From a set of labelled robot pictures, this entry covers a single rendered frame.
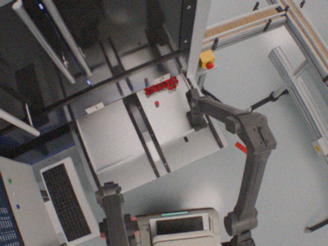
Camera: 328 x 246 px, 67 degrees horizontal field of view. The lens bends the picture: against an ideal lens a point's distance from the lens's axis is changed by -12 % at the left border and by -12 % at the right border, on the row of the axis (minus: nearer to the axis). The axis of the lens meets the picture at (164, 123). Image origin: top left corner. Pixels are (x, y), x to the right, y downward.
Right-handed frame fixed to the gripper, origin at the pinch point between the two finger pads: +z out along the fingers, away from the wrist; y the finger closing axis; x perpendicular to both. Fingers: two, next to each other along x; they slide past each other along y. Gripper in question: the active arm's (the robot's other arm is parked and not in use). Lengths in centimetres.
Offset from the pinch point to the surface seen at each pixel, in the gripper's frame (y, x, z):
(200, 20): 18, -9, -53
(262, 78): 45, -93, 85
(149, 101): 22.3, 15.7, -1.0
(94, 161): 5, 53, 1
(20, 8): 5, 39, -94
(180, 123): 5.2, 6.3, 1.5
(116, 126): 16.7, 35.6, -0.3
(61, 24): 7, 34, -84
